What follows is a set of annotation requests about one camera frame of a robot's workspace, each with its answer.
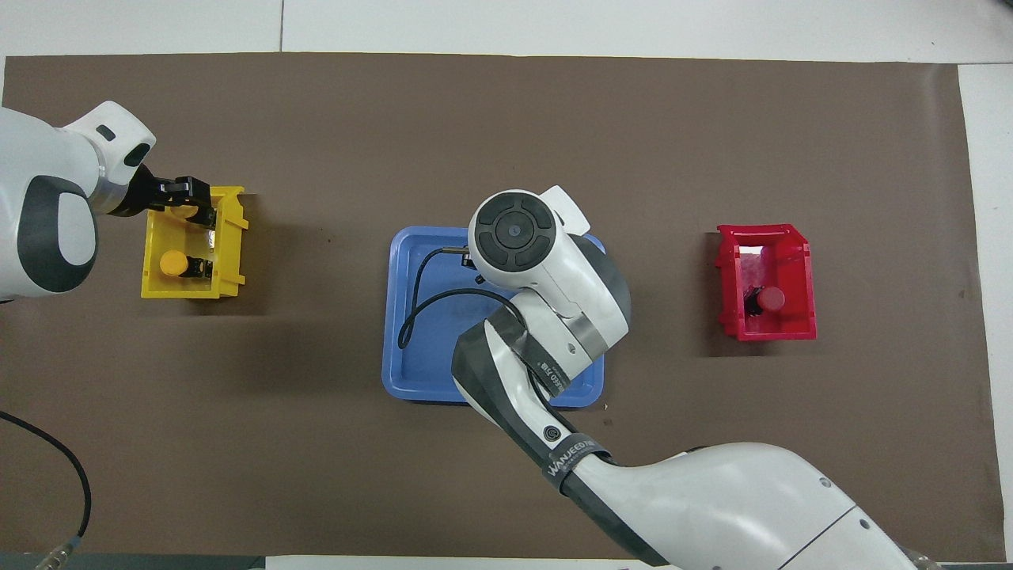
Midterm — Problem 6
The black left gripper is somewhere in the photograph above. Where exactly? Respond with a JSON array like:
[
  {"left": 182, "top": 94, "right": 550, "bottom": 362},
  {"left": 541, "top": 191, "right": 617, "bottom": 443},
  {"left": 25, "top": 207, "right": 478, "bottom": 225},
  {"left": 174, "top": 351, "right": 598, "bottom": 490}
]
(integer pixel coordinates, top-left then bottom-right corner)
[{"left": 105, "top": 164, "right": 213, "bottom": 219}]

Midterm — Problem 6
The yellow push button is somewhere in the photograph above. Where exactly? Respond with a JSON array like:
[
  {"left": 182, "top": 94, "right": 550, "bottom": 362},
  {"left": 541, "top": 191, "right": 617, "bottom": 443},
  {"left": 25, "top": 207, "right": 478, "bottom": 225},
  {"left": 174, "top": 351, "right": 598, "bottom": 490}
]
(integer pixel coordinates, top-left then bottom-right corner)
[
  {"left": 159, "top": 249, "right": 216, "bottom": 280},
  {"left": 169, "top": 203, "right": 219, "bottom": 232}
]

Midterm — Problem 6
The red push button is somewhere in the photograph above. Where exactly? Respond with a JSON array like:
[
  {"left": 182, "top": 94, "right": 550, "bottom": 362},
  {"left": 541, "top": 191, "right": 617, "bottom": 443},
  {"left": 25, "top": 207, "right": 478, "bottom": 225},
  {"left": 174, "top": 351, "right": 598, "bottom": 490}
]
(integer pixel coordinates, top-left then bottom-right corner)
[{"left": 744, "top": 285, "right": 787, "bottom": 315}]

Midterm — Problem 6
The blue plastic tray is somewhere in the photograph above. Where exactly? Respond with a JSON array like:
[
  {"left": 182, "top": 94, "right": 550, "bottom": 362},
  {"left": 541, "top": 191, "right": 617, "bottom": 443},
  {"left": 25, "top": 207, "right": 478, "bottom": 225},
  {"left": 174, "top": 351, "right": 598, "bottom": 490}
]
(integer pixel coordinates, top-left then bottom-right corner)
[{"left": 381, "top": 226, "right": 608, "bottom": 409}]

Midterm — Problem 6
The yellow plastic bin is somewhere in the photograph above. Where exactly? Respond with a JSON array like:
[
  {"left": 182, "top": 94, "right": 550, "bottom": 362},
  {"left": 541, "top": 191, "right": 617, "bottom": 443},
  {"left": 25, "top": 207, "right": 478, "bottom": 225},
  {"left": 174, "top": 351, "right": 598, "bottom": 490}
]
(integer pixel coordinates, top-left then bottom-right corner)
[{"left": 141, "top": 186, "right": 249, "bottom": 300}]

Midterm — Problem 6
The brown paper table mat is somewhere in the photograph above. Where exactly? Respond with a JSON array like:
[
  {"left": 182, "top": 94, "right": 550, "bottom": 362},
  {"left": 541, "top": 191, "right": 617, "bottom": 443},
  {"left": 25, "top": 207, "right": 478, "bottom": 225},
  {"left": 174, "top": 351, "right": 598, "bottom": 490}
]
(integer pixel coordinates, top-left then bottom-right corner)
[{"left": 0, "top": 52, "right": 1006, "bottom": 559}]

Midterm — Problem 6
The red plastic bin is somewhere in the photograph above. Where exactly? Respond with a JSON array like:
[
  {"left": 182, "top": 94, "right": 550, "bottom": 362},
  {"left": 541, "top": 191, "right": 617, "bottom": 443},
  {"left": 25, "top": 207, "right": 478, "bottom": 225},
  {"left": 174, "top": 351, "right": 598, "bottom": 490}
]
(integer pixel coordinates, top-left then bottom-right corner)
[{"left": 715, "top": 224, "right": 818, "bottom": 342}]

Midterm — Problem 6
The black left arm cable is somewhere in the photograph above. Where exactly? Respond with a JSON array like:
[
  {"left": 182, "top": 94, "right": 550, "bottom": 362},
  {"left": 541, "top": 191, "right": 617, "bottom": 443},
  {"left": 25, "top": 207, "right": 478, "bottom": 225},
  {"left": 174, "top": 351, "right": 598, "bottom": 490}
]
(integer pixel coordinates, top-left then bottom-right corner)
[{"left": 0, "top": 410, "right": 93, "bottom": 570}]

